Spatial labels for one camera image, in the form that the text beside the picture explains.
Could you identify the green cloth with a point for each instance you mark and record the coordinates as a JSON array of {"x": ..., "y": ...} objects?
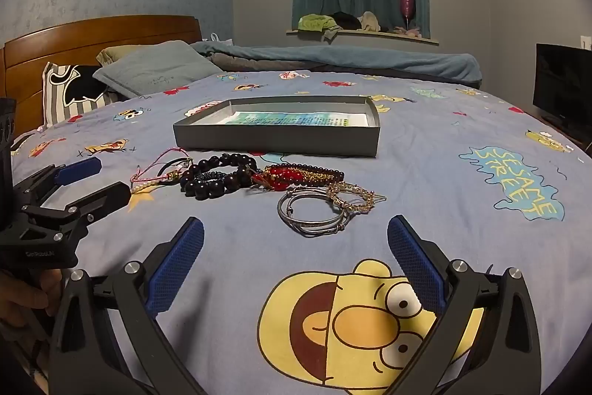
[{"x": 314, "y": 23}]

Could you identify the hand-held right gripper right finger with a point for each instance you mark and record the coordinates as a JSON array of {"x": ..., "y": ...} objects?
[{"x": 416, "y": 267}]

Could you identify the black cloth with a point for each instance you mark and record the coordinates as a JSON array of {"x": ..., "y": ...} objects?
[{"x": 346, "y": 20}]

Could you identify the blue blanket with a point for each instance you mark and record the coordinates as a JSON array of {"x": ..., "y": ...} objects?
[{"x": 370, "y": 61}]

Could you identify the pink balloon on stick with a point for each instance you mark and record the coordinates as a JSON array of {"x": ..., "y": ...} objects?
[{"x": 407, "y": 4}]

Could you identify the pink plush toy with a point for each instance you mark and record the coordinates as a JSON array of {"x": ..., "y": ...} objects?
[{"x": 409, "y": 32}]

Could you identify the grey blanket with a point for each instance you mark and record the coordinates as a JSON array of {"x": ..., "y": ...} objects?
[{"x": 240, "y": 64}]

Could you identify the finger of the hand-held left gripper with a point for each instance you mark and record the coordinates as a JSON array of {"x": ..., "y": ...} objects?
[
  {"x": 78, "y": 171},
  {"x": 104, "y": 197}
]

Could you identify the yellow-green pillow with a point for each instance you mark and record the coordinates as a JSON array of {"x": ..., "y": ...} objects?
[{"x": 111, "y": 53}]

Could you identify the black and white striped pillow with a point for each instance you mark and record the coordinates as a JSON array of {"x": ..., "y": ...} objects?
[{"x": 69, "y": 92}]

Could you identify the person's left hand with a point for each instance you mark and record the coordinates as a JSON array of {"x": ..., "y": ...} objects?
[{"x": 25, "y": 295}]

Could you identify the grey-blue pillow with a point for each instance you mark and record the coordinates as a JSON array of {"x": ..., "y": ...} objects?
[{"x": 152, "y": 70}]

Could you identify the silver bangle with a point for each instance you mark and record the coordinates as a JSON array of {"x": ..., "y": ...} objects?
[
  {"x": 344, "y": 214},
  {"x": 309, "y": 233}
]

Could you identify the wooden headboard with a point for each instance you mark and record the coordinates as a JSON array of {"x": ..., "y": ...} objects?
[{"x": 92, "y": 35}]

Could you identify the shallow grey cardboard box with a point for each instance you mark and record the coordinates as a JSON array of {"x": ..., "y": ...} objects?
[{"x": 277, "y": 140}]

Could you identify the black monitor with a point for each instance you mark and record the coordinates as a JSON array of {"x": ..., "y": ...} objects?
[{"x": 559, "y": 85}]

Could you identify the window sill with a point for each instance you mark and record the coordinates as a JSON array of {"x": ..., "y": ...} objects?
[{"x": 370, "y": 35}]

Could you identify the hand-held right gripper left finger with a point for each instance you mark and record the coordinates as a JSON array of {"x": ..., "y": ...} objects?
[{"x": 178, "y": 270}]

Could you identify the beige cloth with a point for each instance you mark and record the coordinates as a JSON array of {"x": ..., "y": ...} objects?
[{"x": 370, "y": 21}]

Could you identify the green printed paper sheet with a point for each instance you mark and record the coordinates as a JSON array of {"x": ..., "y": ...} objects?
[{"x": 296, "y": 118}]

